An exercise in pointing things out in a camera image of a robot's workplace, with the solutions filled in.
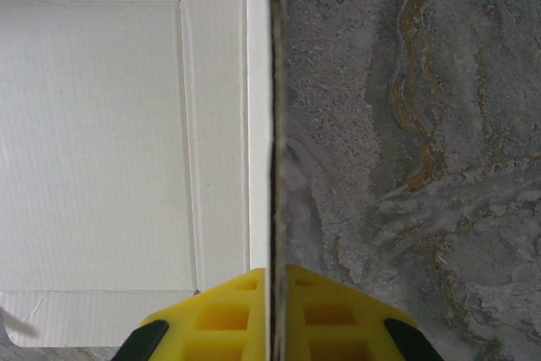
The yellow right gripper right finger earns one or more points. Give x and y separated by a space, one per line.
329 327

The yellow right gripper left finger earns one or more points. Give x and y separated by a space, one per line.
220 323

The white and purple paper box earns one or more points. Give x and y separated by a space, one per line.
105 124

